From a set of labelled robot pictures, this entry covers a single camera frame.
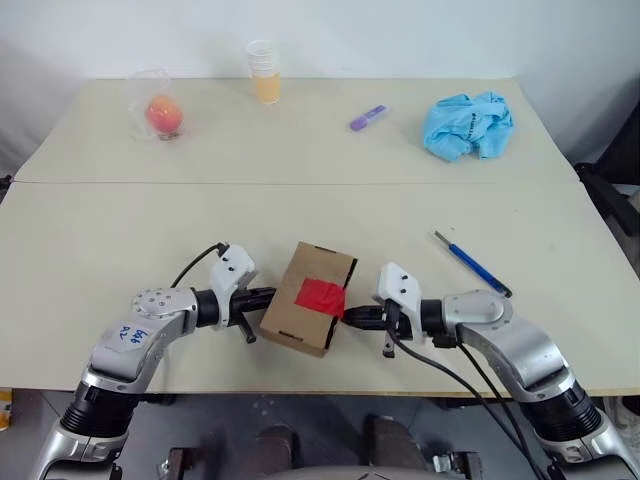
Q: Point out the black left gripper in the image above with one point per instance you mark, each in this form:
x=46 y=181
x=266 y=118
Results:
x=240 y=307

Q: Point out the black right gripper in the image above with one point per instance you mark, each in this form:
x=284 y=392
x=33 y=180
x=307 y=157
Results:
x=397 y=325

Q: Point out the brown cardboard box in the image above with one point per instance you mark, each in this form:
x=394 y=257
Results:
x=287 y=320

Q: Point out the blue pen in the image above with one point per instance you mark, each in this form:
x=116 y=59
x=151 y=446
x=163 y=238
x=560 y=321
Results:
x=472 y=265

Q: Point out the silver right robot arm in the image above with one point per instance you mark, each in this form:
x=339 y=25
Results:
x=520 y=350

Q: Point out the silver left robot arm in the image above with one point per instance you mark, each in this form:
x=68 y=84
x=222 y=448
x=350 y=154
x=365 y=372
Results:
x=135 y=345

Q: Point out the red tape strip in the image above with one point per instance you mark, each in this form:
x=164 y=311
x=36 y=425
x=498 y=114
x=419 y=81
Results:
x=320 y=296

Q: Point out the dark rounded shape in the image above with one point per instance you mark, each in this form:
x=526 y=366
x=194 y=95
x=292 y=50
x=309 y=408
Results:
x=274 y=445
x=395 y=442

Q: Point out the grey robot torso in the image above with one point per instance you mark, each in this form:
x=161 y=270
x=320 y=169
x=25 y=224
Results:
x=350 y=473

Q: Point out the purple highlighter pen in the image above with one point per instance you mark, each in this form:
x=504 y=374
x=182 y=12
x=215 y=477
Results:
x=368 y=118

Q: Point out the red yellow apple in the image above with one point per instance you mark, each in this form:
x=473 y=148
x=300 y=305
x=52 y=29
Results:
x=164 y=114

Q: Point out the clear cup stack, orange liquid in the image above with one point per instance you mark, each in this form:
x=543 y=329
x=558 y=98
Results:
x=266 y=87

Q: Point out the crumpled light blue cloth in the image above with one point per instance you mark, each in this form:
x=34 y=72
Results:
x=465 y=127

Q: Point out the apple in clear bag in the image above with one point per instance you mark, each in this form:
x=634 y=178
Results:
x=140 y=105

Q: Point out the black chair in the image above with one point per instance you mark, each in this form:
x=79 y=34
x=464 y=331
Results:
x=612 y=200

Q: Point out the yellow container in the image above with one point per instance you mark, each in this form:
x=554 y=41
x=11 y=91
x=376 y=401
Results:
x=5 y=410

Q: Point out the black object beside table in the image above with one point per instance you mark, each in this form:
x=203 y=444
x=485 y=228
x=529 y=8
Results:
x=5 y=181

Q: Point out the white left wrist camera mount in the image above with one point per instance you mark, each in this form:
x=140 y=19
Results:
x=232 y=270

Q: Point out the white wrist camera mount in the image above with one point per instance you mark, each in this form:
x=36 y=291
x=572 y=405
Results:
x=400 y=290
x=232 y=270

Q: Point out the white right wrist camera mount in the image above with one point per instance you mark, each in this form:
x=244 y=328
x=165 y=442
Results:
x=400 y=290

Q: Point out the metal caster bracket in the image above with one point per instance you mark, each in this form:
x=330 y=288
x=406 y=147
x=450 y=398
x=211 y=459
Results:
x=455 y=462
x=175 y=462

